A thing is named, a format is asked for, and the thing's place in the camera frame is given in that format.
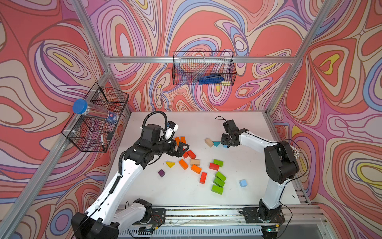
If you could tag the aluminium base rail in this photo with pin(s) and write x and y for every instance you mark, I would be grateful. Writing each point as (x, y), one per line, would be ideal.
(221, 222)

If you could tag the rear wire basket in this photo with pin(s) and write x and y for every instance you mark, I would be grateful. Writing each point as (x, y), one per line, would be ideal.
(189, 66)

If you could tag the green block top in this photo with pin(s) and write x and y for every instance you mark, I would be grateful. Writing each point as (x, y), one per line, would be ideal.
(218, 162)

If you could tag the blue tool in basket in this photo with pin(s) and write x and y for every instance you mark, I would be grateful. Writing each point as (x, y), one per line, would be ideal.
(210, 79)

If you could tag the green block upper row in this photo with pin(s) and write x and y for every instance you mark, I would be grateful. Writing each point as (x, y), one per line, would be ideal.
(220, 176)

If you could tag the cup of pencils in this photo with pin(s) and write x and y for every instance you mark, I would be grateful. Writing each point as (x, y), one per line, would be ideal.
(296, 152)

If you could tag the natural wood block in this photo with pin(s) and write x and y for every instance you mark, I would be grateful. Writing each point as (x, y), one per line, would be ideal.
(195, 162)
(209, 142)

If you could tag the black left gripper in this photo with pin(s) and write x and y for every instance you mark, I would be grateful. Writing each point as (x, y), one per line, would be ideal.
(179, 153)

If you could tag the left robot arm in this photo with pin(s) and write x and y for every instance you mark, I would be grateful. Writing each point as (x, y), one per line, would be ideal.
(102, 220)

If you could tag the green block middle row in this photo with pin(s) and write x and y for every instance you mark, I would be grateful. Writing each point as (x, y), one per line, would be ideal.
(219, 182)

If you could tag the yellow triangle block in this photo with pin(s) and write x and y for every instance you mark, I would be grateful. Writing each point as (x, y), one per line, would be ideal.
(170, 164)

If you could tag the light blue cube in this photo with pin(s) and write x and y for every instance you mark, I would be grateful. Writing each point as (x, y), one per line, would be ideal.
(243, 183)

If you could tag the purple cube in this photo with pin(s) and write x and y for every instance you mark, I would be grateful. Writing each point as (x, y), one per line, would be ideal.
(161, 173)

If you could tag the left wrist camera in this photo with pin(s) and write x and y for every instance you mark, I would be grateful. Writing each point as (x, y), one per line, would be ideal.
(171, 129)

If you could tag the red block right pair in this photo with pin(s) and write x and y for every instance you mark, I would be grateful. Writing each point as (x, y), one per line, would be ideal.
(191, 154)

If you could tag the green block lower row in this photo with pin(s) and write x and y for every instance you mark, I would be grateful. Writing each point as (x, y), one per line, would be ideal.
(217, 189)

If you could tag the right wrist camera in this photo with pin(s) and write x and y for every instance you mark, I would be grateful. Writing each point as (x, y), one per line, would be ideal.
(232, 129)

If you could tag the marker in left basket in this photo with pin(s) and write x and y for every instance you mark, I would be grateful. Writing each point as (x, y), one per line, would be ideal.
(102, 142)

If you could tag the clear bottle blue cap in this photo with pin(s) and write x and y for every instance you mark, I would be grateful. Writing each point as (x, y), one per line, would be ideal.
(88, 109)

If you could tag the red block front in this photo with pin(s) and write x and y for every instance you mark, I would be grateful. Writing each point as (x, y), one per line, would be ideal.
(203, 178)

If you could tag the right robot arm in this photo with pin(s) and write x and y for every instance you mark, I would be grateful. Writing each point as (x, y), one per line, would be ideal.
(280, 165)

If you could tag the red block small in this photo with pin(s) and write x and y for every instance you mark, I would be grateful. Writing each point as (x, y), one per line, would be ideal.
(214, 166)

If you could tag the wire basket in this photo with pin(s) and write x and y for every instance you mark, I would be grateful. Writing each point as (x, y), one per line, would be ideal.
(84, 132)
(189, 66)

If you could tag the green block row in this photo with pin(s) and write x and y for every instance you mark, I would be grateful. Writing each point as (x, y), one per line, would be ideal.
(217, 189)
(220, 176)
(219, 182)

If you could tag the orange block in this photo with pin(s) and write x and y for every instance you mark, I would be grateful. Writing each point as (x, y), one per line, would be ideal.
(196, 169)
(177, 139)
(183, 140)
(183, 164)

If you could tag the left wire basket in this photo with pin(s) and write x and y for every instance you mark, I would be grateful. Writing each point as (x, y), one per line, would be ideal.
(84, 132)

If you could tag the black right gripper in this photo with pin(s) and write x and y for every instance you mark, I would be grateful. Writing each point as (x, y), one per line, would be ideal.
(223, 141)

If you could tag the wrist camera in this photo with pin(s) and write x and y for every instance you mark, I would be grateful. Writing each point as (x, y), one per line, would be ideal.
(232, 129)
(171, 129)

